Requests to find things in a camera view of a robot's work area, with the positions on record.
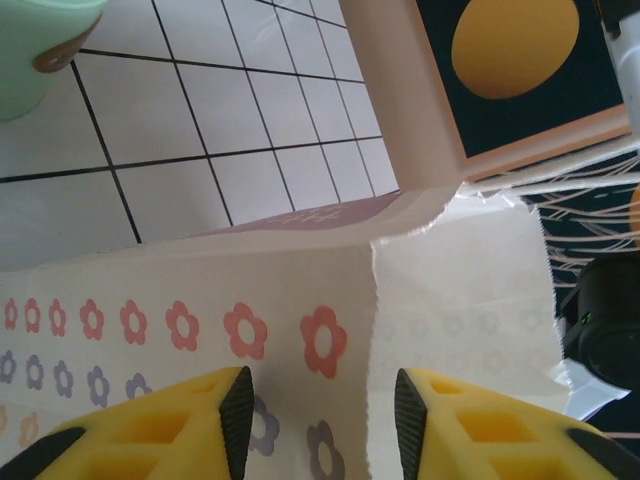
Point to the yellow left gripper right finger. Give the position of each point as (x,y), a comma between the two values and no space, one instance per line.
(500,445)

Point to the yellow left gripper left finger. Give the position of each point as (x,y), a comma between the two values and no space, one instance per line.
(150,440)

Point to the white printed paper bag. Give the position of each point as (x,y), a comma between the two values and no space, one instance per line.
(300,280)

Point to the mint green straw holder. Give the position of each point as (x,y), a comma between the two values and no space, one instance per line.
(30,60)

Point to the pink feather outline wall panel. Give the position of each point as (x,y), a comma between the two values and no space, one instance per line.
(590,240)

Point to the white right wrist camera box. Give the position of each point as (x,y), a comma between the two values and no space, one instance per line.
(627,65)

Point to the orange oval feather wall panel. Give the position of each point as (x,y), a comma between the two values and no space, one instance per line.
(515,45)

